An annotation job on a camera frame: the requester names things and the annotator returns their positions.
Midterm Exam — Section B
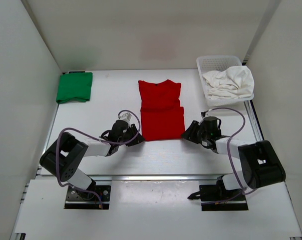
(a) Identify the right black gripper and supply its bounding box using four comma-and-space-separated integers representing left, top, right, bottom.
182, 121, 210, 145

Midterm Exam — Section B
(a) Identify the red t shirt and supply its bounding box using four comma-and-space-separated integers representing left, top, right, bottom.
138, 79, 185, 142

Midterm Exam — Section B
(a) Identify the white t shirt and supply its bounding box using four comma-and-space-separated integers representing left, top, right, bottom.
202, 66, 254, 100

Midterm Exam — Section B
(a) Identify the green t shirt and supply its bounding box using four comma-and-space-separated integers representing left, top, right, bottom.
56, 72, 93, 104

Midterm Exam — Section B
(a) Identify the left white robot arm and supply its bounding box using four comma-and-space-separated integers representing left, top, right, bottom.
40, 119, 145, 200

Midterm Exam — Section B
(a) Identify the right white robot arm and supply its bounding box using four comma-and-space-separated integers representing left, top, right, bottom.
181, 116, 286, 203

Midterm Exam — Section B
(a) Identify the white plastic basket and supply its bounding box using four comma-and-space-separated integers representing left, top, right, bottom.
196, 55, 254, 106

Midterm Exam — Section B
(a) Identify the dark table label sticker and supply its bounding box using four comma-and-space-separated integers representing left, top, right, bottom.
68, 71, 86, 74

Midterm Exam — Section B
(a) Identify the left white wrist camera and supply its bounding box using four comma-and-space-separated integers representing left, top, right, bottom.
118, 112, 132, 126

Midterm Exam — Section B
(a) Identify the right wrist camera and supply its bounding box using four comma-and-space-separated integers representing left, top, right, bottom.
201, 110, 210, 119

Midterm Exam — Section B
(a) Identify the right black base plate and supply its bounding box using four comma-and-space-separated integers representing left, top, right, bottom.
199, 184, 248, 212

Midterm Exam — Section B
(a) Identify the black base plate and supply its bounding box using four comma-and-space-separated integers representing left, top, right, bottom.
64, 185, 111, 210
199, 184, 248, 212

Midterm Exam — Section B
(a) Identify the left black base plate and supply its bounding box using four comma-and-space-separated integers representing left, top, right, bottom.
64, 185, 111, 210

